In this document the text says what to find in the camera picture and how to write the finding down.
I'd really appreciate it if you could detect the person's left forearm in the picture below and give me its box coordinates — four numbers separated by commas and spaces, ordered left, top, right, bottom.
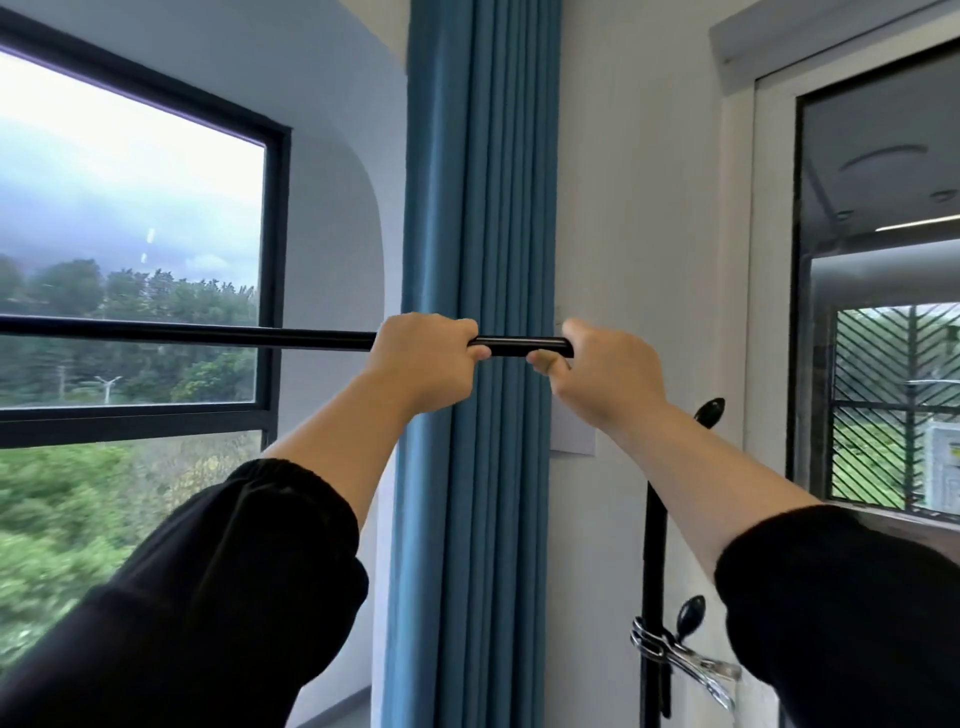
0, 373, 421, 728

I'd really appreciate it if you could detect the black coat rack stand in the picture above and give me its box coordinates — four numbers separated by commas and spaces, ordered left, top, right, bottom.
639, 398, 726, 728

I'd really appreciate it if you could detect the person's right forearm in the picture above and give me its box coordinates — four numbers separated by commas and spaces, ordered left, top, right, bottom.
600, 399, 960, 728

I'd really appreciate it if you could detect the black framed window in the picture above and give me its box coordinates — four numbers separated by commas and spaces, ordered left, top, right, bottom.
0, 9, 293, 676

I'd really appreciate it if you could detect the black framed glass door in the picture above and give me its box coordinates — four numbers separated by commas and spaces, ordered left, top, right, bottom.
786, 37, 960, 525

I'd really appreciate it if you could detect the long black pole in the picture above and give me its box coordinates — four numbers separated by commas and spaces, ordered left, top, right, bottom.
0, 314, 575, 360

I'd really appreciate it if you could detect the person's right hand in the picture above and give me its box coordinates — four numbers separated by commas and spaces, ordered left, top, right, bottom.
526, 318, 670, 436

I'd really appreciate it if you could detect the person's left hand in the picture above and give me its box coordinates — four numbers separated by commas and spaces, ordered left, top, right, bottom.
361, 312, 493, 418

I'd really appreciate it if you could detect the metal clothes clip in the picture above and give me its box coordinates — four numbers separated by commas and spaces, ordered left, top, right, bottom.
630, 616, 744, 712

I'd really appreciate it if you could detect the blue curtain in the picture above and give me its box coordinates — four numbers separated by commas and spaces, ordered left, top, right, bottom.
380, 0, 564, 728

